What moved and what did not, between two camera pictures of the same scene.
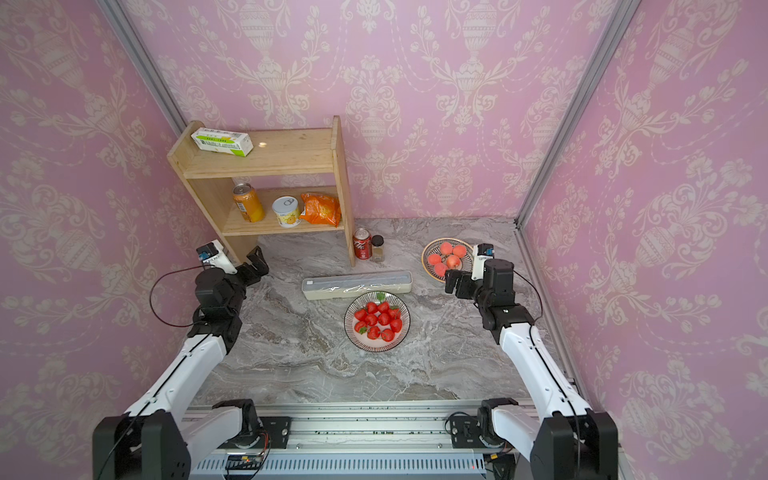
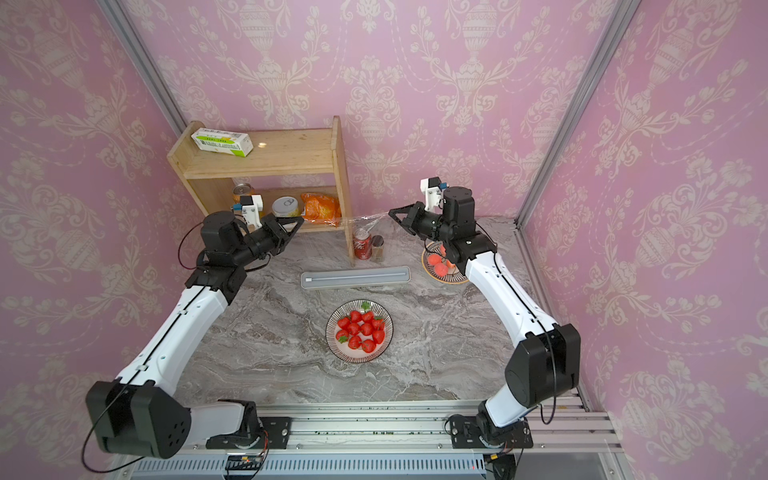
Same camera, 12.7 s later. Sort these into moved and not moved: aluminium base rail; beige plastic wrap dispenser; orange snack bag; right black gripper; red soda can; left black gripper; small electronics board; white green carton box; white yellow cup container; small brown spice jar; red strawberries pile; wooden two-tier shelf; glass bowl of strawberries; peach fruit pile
Moved: right black gripper; glass bowl of strawberries; beige plastic wrap dispenser; left black gripper; red strawberries pile
Not moved: red soda can; peach fruit pile; orange snack bag; white green carton box; wooden two-tier shelf; aluminium base rail; small electronics board; small brown spice jar; white yellow cup container
